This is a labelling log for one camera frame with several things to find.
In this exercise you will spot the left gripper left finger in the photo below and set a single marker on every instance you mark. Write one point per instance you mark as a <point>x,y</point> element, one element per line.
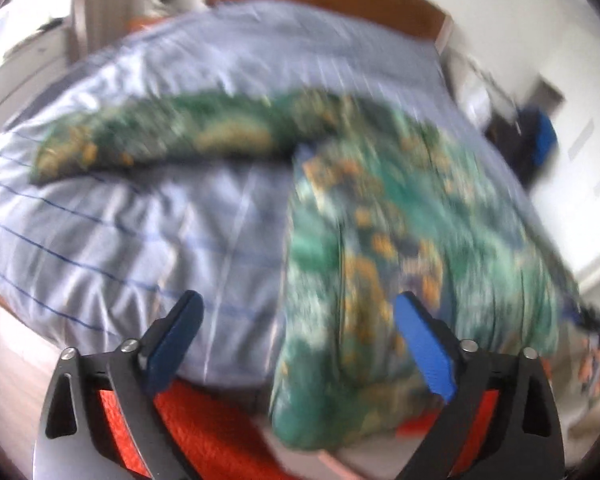
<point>74,439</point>

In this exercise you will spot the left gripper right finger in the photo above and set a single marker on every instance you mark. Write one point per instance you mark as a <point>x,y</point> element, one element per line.
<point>498,420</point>

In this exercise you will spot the green patterned silk garment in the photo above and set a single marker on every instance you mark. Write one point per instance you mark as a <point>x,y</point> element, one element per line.
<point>381,203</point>

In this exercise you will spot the orange red bed base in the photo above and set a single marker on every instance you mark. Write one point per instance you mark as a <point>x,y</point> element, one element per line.
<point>221,441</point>

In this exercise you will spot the light blue checked bedsheet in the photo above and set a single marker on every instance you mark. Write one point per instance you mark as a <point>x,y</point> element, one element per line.
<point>92,260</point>

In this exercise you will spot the dark blue jacket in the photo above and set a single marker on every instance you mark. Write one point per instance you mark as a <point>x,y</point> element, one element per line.
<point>525,142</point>

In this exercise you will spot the white drawer cabinet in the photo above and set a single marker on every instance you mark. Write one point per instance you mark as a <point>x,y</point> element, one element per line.
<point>31,69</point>

